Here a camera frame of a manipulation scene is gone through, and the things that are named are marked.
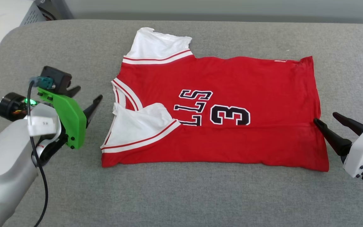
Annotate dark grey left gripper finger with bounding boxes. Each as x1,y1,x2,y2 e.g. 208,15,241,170
83,94,103,128
66,85,81,98

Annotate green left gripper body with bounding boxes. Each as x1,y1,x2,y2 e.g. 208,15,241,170
37,88,87,150

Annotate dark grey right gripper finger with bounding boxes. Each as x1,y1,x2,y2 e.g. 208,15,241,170
333,112,363,136
313,118,353,157

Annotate red and white basketball jersey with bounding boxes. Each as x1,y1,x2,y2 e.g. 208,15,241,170
100,27,329,172

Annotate grey vented metal box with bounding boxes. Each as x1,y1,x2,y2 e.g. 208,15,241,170
33,0,74,21

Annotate grey fabric sofa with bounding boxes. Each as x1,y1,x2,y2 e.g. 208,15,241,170
0,20,363,227

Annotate white paper cable label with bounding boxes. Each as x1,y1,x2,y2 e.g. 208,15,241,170
28,115,58,137

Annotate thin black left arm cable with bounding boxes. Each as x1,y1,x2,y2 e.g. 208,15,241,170
26,80,49,227

